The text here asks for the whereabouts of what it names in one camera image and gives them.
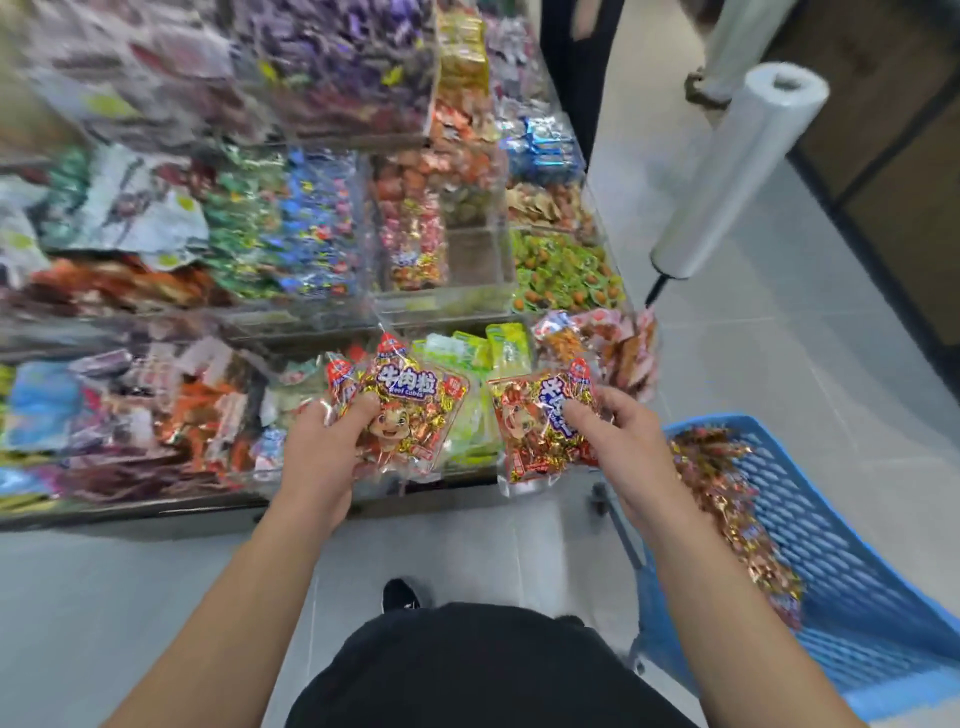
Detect handful of red snack packets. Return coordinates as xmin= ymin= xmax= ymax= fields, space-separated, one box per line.
xmin=327 ymin=333 xmax=471 ymax=482
xmin=487 ymin=360 xmax=602 ymax=489

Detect clear acrylic snack shelves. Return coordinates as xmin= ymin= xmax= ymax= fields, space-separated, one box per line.
xmin=0 ymin=0 xmax=662 ymax=527

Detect pile of purple candies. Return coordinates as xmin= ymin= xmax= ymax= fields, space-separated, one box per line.
xmin=240 ymin=0 xmax=437 ymax=137

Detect person's black clothing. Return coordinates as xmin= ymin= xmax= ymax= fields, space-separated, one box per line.
xmin=285 ymin=603 xmax=699 ymax=728

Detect blue toy candy packet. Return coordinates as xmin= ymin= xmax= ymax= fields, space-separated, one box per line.
xmin=0 ymin=360 xmax=84 ymax=452

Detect pile of green egg packets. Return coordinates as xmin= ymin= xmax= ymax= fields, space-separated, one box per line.
xmin=510 ymin=225 xmax=624 ymax=314

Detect pile of red brown packets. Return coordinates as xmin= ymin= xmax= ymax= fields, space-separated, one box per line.
xmin=67 ymin=348 xmax=174 ymax=489

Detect person's right forearm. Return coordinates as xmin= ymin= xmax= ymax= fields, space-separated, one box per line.
xmin=630 ymin=502 xmax=864 ymax=728

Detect beef cube packets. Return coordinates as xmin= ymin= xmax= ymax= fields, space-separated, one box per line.
xmin=382 ymin=195 xmax=452 ymax=291

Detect pile of white meat packets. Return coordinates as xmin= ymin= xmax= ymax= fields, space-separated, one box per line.
xmin=37 ymin=142 xmax=212 ymax=257

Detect black shoe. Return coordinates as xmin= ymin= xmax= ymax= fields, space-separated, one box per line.
xmin=382 ymin=577 xmax=422 ymax=612

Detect blue plastic shopping basket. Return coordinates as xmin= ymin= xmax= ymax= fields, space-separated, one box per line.
xmin=630 ymin=415 xmax=960 ymax=722

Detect pile of lime green packets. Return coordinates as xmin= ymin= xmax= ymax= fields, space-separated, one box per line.
xmin=412 ymin=322 xmax=534 ymax=467

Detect person's right hand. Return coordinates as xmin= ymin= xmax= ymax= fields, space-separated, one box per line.
xmin=562 ymin=382 xmax=684 ymax=527

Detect person's left hand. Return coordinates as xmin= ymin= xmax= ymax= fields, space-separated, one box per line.
xmin=274 ymin=393 xmax=384 ymax=527

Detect pile of dark orange packets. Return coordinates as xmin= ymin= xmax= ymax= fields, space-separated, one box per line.
xmin=30 ymin=255 xmax=219 ymax=314

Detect pile of blue orange packets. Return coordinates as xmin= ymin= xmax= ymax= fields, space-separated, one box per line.
xmin=502 ymin=112 xmax=587 ymax=185

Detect pile of red sausage packets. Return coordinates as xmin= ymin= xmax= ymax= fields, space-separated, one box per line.
xmin=30 ymin=0 xmax=249 ymax=137

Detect wooden cabinet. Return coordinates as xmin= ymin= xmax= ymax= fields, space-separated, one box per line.
xmin=765 ymin=0 xmax=960 ymax=392

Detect pile of beige packets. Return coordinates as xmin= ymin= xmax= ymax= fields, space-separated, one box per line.
xmin=255 ymin=352 xmax=339 ymax=467

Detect pile of pink-label meat packets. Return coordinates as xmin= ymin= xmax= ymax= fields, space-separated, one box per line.
xmin=532 ymin=307 xmax=662 ymax=404

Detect row of green beef packets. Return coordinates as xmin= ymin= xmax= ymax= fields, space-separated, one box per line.
xmin=195 ymin=142 xmax=294 ymax=294

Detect pile of assorted small packets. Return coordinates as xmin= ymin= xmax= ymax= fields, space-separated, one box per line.
xmin=0 ymin=172 xmax=54 ymax=287

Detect person's left forearm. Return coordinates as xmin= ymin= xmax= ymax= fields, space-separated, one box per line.
xmin=105 ymin=502 xmax=354 ymax=728

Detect pile of orange brown packets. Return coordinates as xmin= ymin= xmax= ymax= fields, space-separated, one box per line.
xmin=375 ymin=142 xmax=594 ymax=234

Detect row of blue beef packets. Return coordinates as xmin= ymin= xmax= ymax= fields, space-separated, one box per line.
xmin=277 ymin=147 xmax=369 ymax=294

